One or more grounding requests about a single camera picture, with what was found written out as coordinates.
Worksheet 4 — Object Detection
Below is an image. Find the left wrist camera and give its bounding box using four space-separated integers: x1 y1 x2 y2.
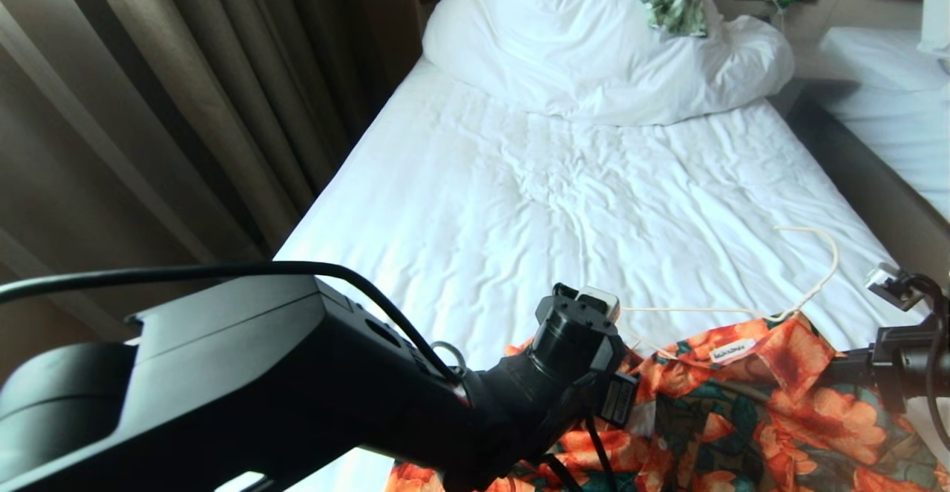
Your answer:
553 283 622 324

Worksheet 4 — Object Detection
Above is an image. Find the bed with white sheet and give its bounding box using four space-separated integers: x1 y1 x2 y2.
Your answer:
816 26 950 223
215 54 930 492

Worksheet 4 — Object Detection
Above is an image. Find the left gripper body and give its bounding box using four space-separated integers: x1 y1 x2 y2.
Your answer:
595 368 641 428

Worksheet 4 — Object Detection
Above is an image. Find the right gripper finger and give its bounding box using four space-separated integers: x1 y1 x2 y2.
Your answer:
828 350 876 386

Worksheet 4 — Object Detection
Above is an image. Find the white duvet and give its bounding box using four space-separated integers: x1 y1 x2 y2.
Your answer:
421 0 796 128

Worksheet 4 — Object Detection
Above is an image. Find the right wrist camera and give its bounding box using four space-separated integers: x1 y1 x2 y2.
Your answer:
864 261 930 315

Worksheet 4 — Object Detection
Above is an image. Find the brown curtain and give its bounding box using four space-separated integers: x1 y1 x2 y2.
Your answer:
0 0 425 344

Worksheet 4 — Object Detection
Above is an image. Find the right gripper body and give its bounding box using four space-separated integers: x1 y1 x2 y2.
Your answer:
872 325 950 413

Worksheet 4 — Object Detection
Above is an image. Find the cream wire hanger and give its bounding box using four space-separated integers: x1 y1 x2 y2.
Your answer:
620 225 841 365

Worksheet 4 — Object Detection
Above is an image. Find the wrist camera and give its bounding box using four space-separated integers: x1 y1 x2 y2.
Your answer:
864 261 930 315
553 283 622 324

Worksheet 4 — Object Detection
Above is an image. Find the white pillow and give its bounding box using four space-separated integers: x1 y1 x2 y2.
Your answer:
918 0 950 59

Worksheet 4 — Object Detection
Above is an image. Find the orange floral shirt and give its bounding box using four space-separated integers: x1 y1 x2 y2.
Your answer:
384 312 950 492

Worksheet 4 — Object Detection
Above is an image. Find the black cable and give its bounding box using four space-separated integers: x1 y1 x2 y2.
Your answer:
0 260 462 385
909 272 950 453

